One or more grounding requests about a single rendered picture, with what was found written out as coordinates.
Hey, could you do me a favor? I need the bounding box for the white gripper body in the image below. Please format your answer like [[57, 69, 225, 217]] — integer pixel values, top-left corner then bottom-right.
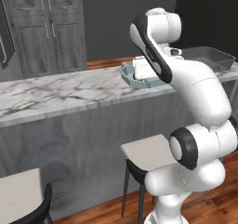
[[133, 55, 158, 81]]

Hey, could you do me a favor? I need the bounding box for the blue-grey tupperware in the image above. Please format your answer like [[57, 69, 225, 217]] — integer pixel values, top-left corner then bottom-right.
[[119, 59, 172, 89]]

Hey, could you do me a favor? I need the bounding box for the clear tupperware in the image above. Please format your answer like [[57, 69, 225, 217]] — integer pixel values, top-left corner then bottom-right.
[[180, 46, 237, 74]]

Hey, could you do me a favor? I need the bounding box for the dark grey fridge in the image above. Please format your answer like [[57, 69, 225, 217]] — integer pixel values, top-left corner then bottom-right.
[[0, 0, 17, 71]]

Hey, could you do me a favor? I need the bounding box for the pale seat black stool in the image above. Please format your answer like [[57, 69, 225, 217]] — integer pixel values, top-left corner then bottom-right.
[[0, 167, 54, 224], [119, 133, 179, 224]]

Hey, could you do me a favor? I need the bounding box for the grey kitchen island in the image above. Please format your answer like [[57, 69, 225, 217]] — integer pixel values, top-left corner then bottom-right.
[[0, 52, 238, 221]]

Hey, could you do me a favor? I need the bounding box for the grey cupboard run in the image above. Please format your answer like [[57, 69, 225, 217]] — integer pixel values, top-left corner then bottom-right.
[[2, 0, 88, 80]]

